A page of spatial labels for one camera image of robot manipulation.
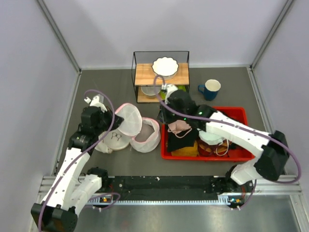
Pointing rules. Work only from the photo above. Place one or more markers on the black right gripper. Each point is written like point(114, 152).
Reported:
point(163, 117)

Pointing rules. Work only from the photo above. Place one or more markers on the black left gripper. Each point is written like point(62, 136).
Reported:
point(117, 121)

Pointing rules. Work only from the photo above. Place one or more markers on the pink bra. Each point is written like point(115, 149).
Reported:
point(179, 128)

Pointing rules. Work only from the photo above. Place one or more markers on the white mesh laundry bag pink zipper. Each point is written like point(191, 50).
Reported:
point(132, 125)

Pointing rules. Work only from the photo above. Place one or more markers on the taupe grey bra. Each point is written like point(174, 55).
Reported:
point(145, 133)

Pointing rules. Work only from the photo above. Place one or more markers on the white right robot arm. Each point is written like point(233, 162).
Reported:
point(189, 122)

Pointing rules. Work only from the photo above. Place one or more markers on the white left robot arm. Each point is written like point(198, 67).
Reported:
point(60, 208)

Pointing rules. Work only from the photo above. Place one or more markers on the cream mesh laundry bag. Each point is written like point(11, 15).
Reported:
point(113, 141)

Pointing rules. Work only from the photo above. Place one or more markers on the white bra in bin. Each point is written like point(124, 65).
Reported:
point(212, 139)

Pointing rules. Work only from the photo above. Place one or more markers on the green plate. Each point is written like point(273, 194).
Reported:
point(183, 89)

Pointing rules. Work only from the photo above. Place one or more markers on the black garment in bin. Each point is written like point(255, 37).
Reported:
point(186, 139)

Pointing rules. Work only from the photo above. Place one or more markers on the grey metal bowl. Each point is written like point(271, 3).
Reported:
point(150, 91)

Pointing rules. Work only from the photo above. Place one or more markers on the white scalloped bowl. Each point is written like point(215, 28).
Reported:
point(166, 67)

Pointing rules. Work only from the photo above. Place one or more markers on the blue mug white interior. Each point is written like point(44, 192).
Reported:
point(210, 89)

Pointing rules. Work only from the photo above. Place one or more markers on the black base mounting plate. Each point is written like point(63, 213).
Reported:
point(175, 188)

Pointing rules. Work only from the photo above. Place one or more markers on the red plastic bin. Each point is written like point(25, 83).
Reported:
point(236, 153)

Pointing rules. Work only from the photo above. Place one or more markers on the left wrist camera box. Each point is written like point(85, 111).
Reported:
point(96, 101)

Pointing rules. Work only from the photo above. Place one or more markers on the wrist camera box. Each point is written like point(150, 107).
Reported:
point(167, 90)
point(96, 101)

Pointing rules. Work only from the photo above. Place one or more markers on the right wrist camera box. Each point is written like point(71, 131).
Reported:
point(167, 90)

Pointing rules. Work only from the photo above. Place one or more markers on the black wire wooden shelf rack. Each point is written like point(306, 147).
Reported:
point(143, 75)

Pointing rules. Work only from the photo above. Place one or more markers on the aluminium frame rail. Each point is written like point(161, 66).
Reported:
point(105, 197)

